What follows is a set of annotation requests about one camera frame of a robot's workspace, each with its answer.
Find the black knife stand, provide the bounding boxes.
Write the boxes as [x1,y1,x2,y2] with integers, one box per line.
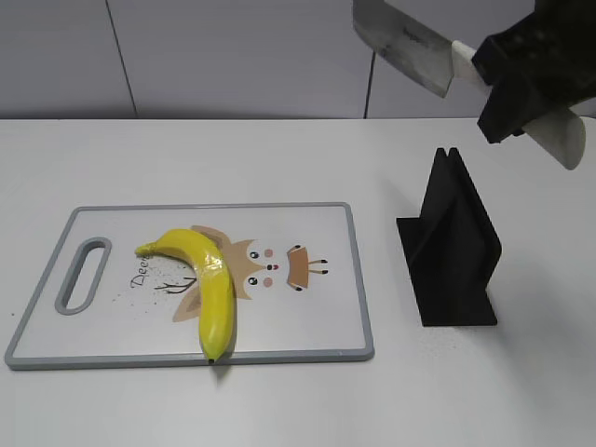
[396,147,502,327]

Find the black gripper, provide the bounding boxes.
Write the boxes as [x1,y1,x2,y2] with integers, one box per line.
[472,1,595,142]

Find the white-handled kitchen knife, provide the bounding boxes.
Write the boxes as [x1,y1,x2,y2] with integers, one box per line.
[352,1,586,170]

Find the yellow plastic banana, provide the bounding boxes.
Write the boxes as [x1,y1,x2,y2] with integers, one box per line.
[135,229,236,363]

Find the white grey-rimmed cutting board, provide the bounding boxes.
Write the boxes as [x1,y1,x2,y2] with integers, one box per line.
[5,202,374,370]

